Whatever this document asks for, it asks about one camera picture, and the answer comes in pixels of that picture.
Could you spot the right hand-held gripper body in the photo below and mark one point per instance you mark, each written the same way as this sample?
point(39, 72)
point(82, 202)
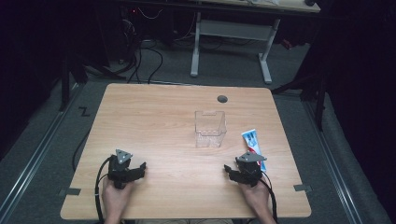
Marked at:
point(250, 169)

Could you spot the white-legged wooden desk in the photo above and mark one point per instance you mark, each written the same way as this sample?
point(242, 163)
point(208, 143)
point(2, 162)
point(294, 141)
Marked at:
point(233, 30)

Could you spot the black metal stand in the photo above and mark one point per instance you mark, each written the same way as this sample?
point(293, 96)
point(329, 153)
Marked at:
point(320, 102)
point(64, 84)

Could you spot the blue white red toothpaste tube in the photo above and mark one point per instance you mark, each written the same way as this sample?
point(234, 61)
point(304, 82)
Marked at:
point(251, 140)

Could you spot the clear plastic container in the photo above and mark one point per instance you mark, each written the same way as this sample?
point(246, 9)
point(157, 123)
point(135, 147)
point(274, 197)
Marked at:
point(210, 129)

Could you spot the grey tape strip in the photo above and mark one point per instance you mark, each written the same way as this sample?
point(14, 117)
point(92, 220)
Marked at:
point(70, 191)
point(302, 187)

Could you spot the person's left hand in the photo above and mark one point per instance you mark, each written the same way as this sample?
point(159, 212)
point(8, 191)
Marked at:
point(115, 199)

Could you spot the grey round table grommet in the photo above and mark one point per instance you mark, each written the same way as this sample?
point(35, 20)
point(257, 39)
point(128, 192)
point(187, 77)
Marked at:
point(222, 99)

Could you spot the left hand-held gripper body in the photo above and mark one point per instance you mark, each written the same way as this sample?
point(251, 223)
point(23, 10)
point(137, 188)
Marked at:
point(120, 171)

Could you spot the person's right hand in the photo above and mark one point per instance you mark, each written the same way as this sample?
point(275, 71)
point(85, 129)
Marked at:
point(257, 197)

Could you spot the metal floor rail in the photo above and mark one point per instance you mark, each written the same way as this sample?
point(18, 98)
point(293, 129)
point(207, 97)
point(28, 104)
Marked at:
point(336, 174)
point(37, 155)

